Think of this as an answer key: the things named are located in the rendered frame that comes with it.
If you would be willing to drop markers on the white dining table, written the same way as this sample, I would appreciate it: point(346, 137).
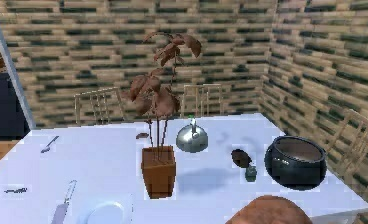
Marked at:
point(98, 160)

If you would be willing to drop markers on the light wooden chair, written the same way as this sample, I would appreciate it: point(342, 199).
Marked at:
point(202, 100)
point(355, 146)
point(98, 104)

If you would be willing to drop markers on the silver kettle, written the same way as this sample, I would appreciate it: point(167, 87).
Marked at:
point(191, 139)

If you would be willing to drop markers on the brown leafed potted house plant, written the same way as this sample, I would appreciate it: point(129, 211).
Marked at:
point(158, 166)

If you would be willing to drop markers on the dark brown potato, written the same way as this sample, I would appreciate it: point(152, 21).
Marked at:
point(240, 158)

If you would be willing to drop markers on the small green shaker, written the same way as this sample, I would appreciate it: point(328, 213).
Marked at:
point(250, 173)

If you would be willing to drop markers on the black round pot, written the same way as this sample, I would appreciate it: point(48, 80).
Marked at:
point(296, 163)

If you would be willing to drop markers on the white plate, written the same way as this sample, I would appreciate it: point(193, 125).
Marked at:
point(105, 213)

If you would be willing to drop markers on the brown bread loaf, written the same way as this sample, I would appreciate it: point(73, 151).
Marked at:
point(270, 211)

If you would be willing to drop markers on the small silver spoon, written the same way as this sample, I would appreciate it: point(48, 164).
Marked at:
point(49, 144)

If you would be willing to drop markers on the silver butter knife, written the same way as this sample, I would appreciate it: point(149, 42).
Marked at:
point(62, 206)

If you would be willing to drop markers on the small dark fork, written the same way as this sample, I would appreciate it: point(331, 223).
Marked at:
point(16, 190)

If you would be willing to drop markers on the white door frame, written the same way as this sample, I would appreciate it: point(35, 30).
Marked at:
point(12, 73)

